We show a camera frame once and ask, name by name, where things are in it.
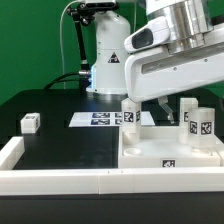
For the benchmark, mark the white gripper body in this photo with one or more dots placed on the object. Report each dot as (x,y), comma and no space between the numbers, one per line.
(155,73)

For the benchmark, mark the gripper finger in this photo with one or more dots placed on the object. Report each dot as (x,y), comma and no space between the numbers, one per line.
(163,102)

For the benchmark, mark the white square tabletop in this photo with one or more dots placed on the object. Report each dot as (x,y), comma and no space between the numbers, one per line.
(159,147)

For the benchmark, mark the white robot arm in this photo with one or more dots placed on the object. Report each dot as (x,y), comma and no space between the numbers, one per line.
(181,47)

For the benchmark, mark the white U-shaped obstacle fence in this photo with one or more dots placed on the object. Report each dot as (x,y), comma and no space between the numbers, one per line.
(101,181)

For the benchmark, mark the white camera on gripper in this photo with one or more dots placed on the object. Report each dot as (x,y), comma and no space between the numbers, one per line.
(154,33)

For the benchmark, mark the white marker base plate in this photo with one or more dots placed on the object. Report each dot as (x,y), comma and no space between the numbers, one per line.
(86,119)

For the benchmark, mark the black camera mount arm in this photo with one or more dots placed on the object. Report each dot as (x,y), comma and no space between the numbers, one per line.
(83,15)

